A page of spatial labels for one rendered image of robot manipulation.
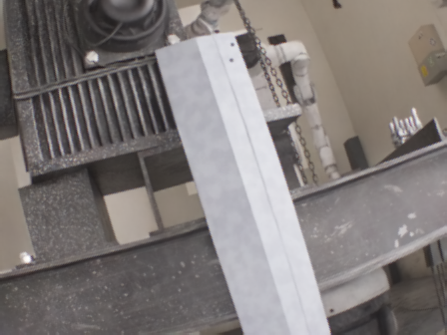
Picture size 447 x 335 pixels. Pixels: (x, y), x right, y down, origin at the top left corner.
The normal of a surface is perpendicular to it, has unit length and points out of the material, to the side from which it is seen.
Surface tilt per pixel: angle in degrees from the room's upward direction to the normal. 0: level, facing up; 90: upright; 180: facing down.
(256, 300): 90
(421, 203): 90
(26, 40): 90
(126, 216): 90
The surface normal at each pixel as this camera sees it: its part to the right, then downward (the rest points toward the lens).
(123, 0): 0.26, -0.30
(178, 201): 0.06, -0.24
